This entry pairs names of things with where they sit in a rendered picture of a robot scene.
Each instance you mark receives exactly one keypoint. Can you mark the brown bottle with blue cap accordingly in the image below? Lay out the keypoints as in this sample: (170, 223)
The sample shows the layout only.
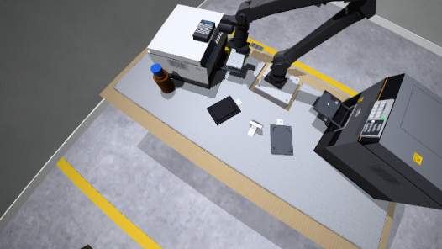
(162, 79)

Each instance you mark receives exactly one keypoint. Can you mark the white multi-well plate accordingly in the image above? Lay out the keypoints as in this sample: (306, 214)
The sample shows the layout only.
(235, 59)

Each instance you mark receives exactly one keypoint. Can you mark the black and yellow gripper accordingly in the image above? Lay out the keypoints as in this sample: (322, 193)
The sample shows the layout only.
(239, 45)

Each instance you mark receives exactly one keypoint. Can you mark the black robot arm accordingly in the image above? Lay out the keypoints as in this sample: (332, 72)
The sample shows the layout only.
(251, 10)

